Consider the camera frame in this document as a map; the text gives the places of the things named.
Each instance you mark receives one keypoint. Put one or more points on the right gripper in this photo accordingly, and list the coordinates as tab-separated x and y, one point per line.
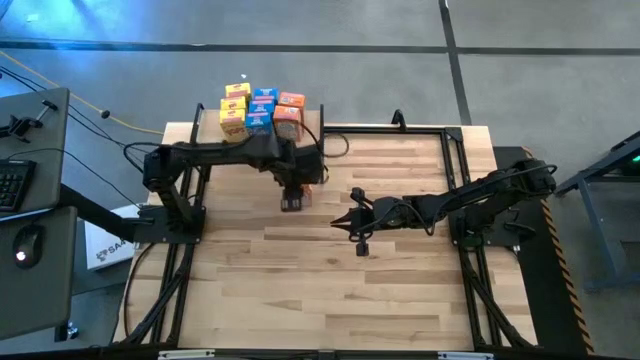
387	215

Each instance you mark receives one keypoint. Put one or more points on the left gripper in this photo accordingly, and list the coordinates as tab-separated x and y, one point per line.
302	165

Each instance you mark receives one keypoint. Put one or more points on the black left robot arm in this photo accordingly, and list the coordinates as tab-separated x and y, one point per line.
220	152

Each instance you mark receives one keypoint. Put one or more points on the black hazard-striped base platform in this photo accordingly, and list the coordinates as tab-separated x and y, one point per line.
540	280

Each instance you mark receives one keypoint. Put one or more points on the white printed carton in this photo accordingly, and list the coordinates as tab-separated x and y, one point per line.
107	252

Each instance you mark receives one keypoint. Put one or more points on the black diagonal strut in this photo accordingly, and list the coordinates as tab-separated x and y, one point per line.
95	212

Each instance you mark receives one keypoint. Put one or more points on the grey-blue metal workbench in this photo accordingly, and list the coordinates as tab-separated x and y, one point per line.
595	210

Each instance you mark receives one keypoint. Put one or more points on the black computer mouse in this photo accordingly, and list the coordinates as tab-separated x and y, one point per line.
27	246

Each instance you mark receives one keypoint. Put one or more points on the dark grey side desk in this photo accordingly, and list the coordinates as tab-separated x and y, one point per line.
35	300

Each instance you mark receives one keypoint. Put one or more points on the black computer keyboard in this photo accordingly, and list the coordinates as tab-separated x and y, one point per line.
15	185

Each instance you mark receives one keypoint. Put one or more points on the black aluminium table frame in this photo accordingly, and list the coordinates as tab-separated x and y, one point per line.
385	130

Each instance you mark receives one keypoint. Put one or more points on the black frame hook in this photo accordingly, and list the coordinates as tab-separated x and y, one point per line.
398	118

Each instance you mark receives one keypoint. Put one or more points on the white edge bracket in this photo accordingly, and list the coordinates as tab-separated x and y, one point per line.
465	356
186	355

